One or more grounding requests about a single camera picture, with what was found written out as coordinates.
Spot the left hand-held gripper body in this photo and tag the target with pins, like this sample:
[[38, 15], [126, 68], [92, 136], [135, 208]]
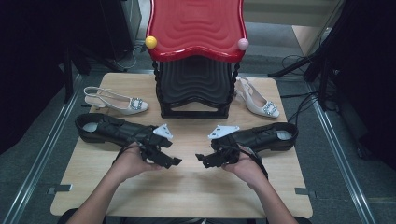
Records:
[[155, 141]]

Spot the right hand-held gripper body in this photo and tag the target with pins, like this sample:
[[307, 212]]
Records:
[[230, 149]]

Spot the black leather shoe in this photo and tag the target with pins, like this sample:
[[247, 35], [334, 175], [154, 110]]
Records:
[[267, 137], [112, 130]]

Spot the white slingback shoe jewelled buckle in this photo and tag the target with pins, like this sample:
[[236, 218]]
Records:
[[258, 107], [124, 104]]

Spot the red and black shoe rack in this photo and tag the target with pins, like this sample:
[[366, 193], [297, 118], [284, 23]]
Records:
[[196, 25]]

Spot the person's right hand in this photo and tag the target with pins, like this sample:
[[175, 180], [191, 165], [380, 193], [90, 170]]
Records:
[[249, 171]]

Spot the person's left hand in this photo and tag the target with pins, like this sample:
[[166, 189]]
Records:
[[130, 161]]

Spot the black metal stand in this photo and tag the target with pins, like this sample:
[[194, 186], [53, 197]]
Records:
[[70, 77]]

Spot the black cabinet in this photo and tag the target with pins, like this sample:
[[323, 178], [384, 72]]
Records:
[[120, 28]]

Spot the black tripod stand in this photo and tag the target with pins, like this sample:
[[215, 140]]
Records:
[[317, 56]]

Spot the beige board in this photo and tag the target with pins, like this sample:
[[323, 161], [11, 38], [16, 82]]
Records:
[[306, 39]]

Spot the grey table bracket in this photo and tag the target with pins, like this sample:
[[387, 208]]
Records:
[[59, 188], [303, 191]]

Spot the metal floor rail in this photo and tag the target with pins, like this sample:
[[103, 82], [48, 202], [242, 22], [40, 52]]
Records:
[[339, 149], [40, 149]]

